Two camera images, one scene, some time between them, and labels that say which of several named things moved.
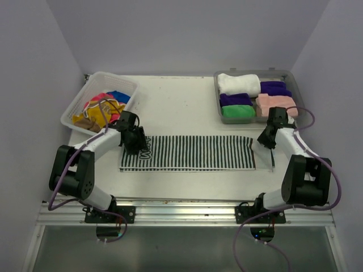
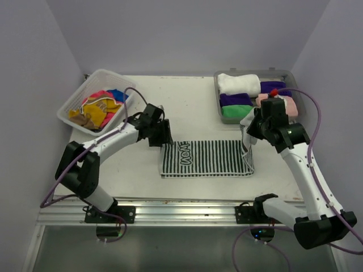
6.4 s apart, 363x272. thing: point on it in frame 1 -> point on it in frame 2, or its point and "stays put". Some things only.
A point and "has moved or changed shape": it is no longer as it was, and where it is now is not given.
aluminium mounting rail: x=182 y=212 stays put
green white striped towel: x=198 y=153 has moved or changed shape
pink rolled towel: x=264 y=102 stays put
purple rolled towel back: x=275 y=88 stays put
